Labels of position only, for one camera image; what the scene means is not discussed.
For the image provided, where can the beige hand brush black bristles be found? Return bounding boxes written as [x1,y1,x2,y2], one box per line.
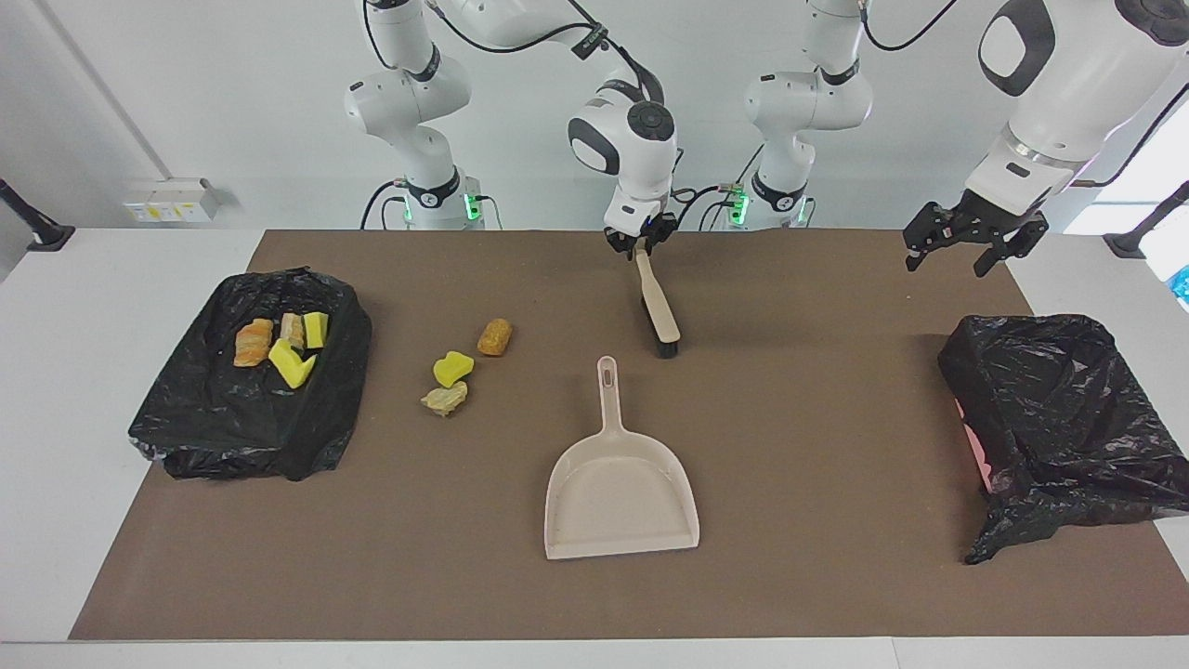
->
[634,240,682,360]

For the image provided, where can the pale sponge scrap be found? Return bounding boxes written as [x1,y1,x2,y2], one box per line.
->
[420,381,469,418]

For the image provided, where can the beige plastic dustpan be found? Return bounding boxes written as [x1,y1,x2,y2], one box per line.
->
[543,356,700,561]

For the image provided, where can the green and yellow sponge piece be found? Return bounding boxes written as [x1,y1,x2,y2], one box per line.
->
[268,338,318,390]

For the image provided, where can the orange striped sponge piece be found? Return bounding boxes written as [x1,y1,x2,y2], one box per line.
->
[233,318,275,368]

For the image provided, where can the pink plastic bin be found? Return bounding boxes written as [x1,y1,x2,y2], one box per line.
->
[955,398,993,495]

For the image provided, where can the right black garbage bag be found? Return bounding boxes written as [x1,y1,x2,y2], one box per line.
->
[936,313,1189,566]

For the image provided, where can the black garbage bag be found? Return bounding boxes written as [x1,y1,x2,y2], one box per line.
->
[936,313,1189,566]
[128,268,373,482]

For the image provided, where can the large brown table mat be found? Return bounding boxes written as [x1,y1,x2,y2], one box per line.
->
[70,229,1189,640]

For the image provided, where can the left black garbage bag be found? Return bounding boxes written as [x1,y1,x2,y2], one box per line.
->
[128,268,373,482]

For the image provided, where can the black left base cable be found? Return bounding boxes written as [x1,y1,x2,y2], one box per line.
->
[676,184,735,230]

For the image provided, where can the black base cable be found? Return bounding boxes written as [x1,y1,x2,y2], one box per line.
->
[360,179,412,230]
[676,184,735,230]

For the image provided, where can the black camera stand foot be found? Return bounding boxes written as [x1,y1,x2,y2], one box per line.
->
[0,177,77,252]
[1104,179,1189,259]

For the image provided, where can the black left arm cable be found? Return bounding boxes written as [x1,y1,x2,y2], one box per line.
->
[856,0,1189,191]

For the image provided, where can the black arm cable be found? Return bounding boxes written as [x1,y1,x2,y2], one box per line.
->
[362,0,735,233]
[856,0,1189,191]

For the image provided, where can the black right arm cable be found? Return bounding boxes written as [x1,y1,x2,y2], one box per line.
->
[362,0,735,233]

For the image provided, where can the black right base cable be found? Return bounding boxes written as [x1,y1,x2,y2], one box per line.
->
[360,179,412,230]

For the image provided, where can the white wall outlet box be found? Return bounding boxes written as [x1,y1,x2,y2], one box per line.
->
[123,178,220,224]

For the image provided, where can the white wall cable conduit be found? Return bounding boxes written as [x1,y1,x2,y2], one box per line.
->
[35,0,177,182]

